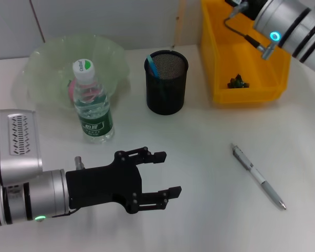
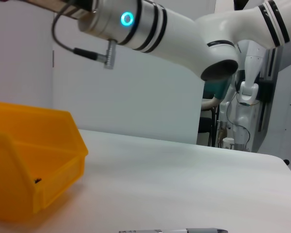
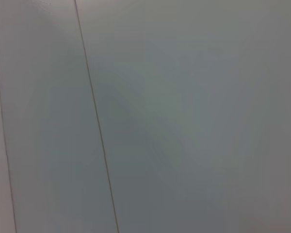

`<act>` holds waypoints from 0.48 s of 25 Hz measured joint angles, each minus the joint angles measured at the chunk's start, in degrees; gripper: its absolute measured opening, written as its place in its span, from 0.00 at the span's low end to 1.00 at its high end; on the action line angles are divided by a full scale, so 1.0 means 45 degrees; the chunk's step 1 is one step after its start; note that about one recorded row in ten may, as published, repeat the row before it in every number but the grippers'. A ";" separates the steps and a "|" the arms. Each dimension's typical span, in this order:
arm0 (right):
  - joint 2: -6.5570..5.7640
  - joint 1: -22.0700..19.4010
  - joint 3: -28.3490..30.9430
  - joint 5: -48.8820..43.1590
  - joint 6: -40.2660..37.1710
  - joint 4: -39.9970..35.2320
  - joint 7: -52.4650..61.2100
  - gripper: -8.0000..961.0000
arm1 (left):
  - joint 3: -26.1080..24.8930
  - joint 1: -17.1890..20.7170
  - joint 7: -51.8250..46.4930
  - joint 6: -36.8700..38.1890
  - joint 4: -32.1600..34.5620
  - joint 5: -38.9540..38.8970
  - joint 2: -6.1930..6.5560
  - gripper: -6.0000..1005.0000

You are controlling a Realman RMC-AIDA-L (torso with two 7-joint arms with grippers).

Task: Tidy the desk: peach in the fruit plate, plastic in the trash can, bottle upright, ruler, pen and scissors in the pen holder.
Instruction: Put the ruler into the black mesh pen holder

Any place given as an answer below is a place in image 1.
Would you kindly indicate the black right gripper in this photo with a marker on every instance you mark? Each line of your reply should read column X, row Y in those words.
column 253, row 6

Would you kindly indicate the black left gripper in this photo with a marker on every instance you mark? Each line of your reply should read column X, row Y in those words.
column 102, row 183

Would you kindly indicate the clear plastic ruler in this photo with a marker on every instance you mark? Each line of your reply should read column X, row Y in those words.
column 179, row 23

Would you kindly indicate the clear water bottle green label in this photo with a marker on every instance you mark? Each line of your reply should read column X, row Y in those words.
column 94, row 126

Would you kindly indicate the white grey pen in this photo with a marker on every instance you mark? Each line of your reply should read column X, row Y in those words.
column 257, row 175

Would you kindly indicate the blue scissors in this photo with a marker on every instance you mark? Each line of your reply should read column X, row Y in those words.
column 153, row 67

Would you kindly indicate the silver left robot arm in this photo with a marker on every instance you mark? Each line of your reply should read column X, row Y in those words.
column 50, row 194

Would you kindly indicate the black mesh pen holder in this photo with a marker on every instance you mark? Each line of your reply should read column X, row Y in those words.
column 165, row 97

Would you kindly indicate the green glass fruit bowl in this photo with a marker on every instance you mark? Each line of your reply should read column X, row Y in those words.
column 50, row 60

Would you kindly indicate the yellow plastic bin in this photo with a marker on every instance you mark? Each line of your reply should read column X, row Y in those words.
column 225, row 52

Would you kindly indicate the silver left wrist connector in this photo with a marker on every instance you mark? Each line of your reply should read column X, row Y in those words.
column 79, row 162

